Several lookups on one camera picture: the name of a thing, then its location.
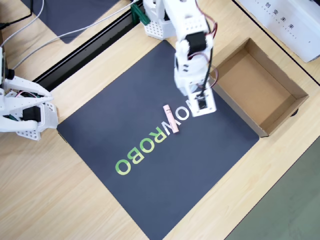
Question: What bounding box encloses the thin black cable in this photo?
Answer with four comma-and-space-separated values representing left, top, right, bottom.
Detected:
0, 0, 34, 29

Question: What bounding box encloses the black metal rail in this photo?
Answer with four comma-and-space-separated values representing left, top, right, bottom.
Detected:
31, 8, 142, 92

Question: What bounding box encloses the plain dark mat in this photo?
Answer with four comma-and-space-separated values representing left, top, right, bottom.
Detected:
21, 0, 121, 45

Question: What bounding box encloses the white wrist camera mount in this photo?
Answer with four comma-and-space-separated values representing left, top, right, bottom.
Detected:
187, 83, 217, 118

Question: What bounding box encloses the pink marker pen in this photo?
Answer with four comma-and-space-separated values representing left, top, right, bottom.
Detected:
162, 104, 180, 135

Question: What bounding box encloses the green clamp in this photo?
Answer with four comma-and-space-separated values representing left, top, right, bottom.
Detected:
130, 2, 151, 26

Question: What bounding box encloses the red white servo wire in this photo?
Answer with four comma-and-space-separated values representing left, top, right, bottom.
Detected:
194, 1, 220, 87

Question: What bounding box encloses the dark mat with WOWROBO print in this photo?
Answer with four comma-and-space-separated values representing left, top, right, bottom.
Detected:
56, 39, 260, 240

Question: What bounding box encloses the camera board with black lens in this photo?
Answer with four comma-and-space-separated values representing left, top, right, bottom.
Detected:
0, 46, 15, 85

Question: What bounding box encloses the white robot arm with cables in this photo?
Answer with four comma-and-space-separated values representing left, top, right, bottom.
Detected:
142, 0, 216, 76

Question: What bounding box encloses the grey cable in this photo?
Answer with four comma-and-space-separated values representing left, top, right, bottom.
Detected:
11, 0, 140, 70
0, 0, 45, 48

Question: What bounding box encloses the open cardboard box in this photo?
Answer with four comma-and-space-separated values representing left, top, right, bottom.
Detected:
209, 37, 310, 138

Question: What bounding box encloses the black camera cable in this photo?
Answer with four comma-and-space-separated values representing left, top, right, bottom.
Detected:
198, 46, 215, 100

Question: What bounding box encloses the long white printed box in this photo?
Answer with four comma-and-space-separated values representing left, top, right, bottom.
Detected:
236, 0, 320, 63

